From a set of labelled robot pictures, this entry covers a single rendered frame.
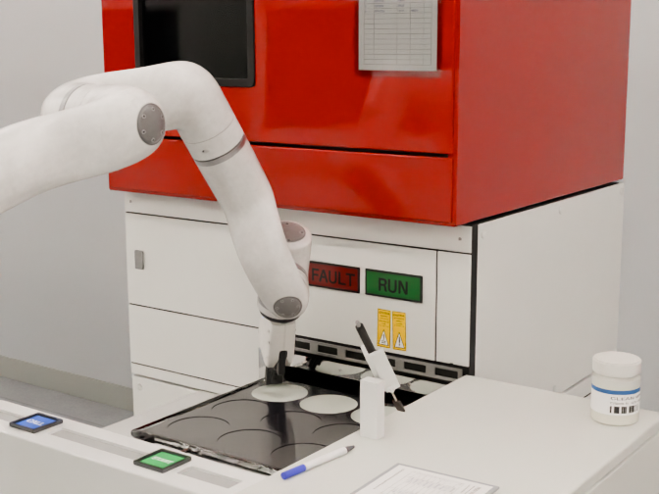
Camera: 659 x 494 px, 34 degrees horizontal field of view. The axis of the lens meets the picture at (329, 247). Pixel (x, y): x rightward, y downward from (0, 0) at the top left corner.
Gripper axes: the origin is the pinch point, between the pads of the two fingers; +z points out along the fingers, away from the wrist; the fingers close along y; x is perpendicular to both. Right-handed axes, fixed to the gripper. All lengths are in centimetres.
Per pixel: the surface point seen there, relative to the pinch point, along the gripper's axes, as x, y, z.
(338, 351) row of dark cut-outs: 11.6, 0.6, -4.7
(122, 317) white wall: -13, -211, 156
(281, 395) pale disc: 0.0, 6.9, -0.8
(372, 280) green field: 16.3, -0.3, -19.9
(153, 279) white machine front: -18.6, -35.4, 3.8
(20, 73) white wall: -49, -292, 84
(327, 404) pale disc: 6.6, 13.0, -3.7
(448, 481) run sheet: 9, 58, -32
